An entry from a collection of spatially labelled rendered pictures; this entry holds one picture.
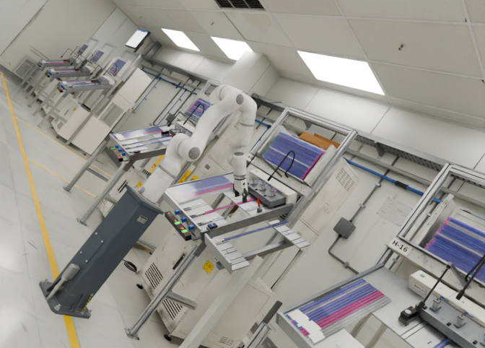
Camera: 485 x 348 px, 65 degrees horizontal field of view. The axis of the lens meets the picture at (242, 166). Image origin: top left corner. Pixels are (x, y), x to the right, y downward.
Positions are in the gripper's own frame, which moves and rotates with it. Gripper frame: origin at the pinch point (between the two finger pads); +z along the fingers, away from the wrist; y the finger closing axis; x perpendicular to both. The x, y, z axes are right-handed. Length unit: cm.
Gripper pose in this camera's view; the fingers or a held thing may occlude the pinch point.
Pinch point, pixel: (240, 198)
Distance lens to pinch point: 250.8
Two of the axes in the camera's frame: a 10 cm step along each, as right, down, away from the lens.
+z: 0.3, 9.1, 4.2
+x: -8.5, 2.5, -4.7
